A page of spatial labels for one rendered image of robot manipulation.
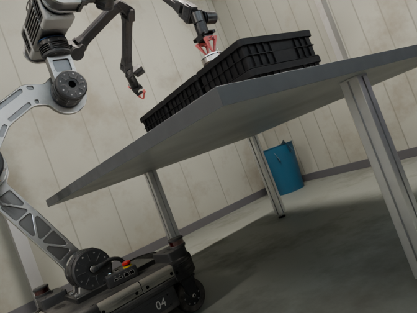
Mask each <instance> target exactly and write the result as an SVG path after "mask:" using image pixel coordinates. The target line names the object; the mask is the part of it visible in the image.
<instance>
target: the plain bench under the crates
mask: <svg viewBox="0 0 417 313"><path fill-rule="evenodd" d="M416 67H417V45H411V46H408V47H402V48H396V49H393V50H387V51H384V52H378V53H373V54H369V55H364V56H360V57H355V58H349V59H345V60H340V61H334V62H331V63H325V64H322V65H317V66H311V67H307V68H302V69H298V70H292V71H287V72H283V73H278V74H274V75H269V76H263V77H260V78H254V79H249V80H245V81H239V82H236V83H230V84H224V85H221V86H216V87H214V88H213V89H211V90H210V91H209V92H207V93H205V94H204V95H203V96H201V97H200V98H198V99H196V100H195V101H194V102H192V103H190V104H189V105H188V106H186V107H185V108H183V109H181V110H180V111H179V112H177V113H175V114H174V115H173V116H171V117H170V118H168V119H166V120H165V121H164V122H162V123H160V124H159V125H157V126H156V127H155V128H153V129H151V130H150V131H149V132H147V133H146V134H144V135H142V136H141V137H140V138H138V139H136V140H135V141H134V142H132V143H131V144H130V145H128V146H126V147H125V148H123V149H122V150H121V151H119V152H117V153H116V154H115V155H113V156H111V157H110V158H108V159H107V160H106V161H104V162H102V163H101V164H100V165H98V166H96V167H95V168H93V169H92V170H91V171H89V172H87V173H86V174H85V175H83V176H82V177H80V178H78V179H77V180H76V181H74V182H72V183H71V184H69V185H68V186H67V187H65V188H63V189H62V190H61V191H59V192H57V193H56V194H54V195H53V196H52V197H50V198H48V199H47V200H46V202H47V206H48V207H50V206H54V205H56V204H59V203H62V202H65V201H68V200H70V199H74V198H76V197H80V196H82V195H85V194H88V193H91V192H94V191H97V190H99V189H102V188H106V187H108V186H111V185H113V184H117V183H120V182H122V181H125V180H128V179H131V178H134V177H137V176H140V175H144V176H145V179H146V182H147V185H148V187H149V190H150V193H151V195H152V198H153V200H154V203H155V206H156V209H157V211H158V214H159V217H160V219H161V222H162V225H163V227H164V231H165V232H166V236H167V238H168V240H169V239H171V238H173V237H176V236H178V235H180V233H179V231H178V228H177V225H176V222H175V220H174V217H173V214H172V212H171V209H170V206H169V204H168V200H167V199H166V195H165V193H164V190H163V187H162V185H161V182H160V180H159V177H158V174H157V172H156V170H157V169H160V168H163V167H165V166H169V165H172V164H174V163H177V162H180V161H183V160H186V159H188V158H192V157H195V156H197V155H200V154H203V153H206V152H209V151H212V150H214V149H217V148H220V147H224V146H226V145H229V144H231V143H235V142H238V141H240V140H244V139H247V141H248V143H249V146H250V149H251V151H252V154H253V157H254V159H255V162H256V164H257V167H258V170H259V172H260V175H261V178H262V181H263V183H264V185H265V188H266V191H267V194H268V196H269V199H270V201H271V204H272V207H273V209H274V212H275V214H276V215H280V216H279V218H283V217H285V214H283V213H285V212H286V211H285V207H284V205H283V203H282V199H281V198H280V194H279V192H278V190H277V186H276V184H275V181H274V178H273V177H272V173H271V171H270V168H269V165H268V164H267V160H266V157H265V155H264V152H263V150H262V147H261V144H260V142H259V139H258V136H257V134H260V133H261V132H264V131H266V130H269V129H271V128H273V127H276V126H278V125H281V124H283V123H285V122H288V121H290V120H292V119H295V118H297V117H300V116H302V115H304V114H307V113H309V112H311V111H314V110H316V109H319V108H321V107H323V106H326V105H328V104H331V103H333V102H335V101H338V100H340V99H342V98H345V99H346V102H347V105H348V107H349V110H350V112H351V115H352V118H353V120H354V123H355V125H356V128H357V131H358V133H359V136H360V138H361V141H362V144H363V146H364V148H365V152H366V154H367V156H368V159H369V161H370V164H371V167H372V169H373V172H374V175H375V177H376V179H377V182H378V184H379V187H380V190H381V192H382V195H383V198H384V200H385V203H386V205H387V208H388V211H389V213H390V216H391V218H392V220H393V224H394V226H395V228H396V231H397V234H398V236H399V239H400V241H401V244H402V247H403V249H404V251H405V255H406V257H407V259H408V262H409V264H410V267H411V270H412V272H413V275H414V277H415V279H417V202H416V199H415V197H414V195H413V192H412V190H411V187H410V184H409V182H408V179H407V177H406V174H405V171H404V169H403V166H402V164H401V161H400V159H399V156H398V153H397V151H396V148H395V146H394V144H393V140H392V138H391V136H390V133H389V131H388V128H387V125H386V123H385V120H384V118H383V115H382V112H381V110H380V108H379V104H378V102H377V100H376V97H375V94H374V92H373V89H372V86H373V85H376V84H378V83H381V82H383V81H385V80H388V79H390V78H393V77H395V76H397V75H400V74H402V73H404V72H407V71H410V70H412V69H414V68H416ZM282 214H283V215H282Z"/></svg>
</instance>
